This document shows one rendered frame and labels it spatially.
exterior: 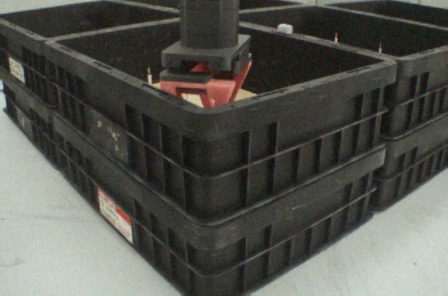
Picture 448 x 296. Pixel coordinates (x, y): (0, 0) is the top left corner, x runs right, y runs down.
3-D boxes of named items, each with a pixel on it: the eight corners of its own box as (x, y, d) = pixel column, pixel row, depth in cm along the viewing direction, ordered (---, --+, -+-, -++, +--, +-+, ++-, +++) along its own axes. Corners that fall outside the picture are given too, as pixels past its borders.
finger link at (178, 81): (160, 153, 46) (157, 59, 42) (183, 126, 52) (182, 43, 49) (229, 162, 44) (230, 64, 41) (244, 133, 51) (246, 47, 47)
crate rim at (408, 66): (488, 51, 72) (490, 37, 71) (400, 80, 55) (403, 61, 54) (313, 15, 101) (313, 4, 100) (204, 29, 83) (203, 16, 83)
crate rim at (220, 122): (400, 80, 55) (403, 61, 54) (202, 145, 37) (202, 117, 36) (203, 29, 83) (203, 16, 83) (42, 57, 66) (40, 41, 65)
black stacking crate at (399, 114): (477, 104, 76) (488, 41, 71) (390, 151, 59) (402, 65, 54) (311, 57, 104) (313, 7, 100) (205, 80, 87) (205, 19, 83)
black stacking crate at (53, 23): (202, 80, 87) (202, 19, 83) (50, 116, 70) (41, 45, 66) (109, 46, 116) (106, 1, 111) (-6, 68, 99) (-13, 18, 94)
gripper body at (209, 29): (160, 72, 43) (158, -9, 40) (193, 48, 52) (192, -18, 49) (229, 77, 41) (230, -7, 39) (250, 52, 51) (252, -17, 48)
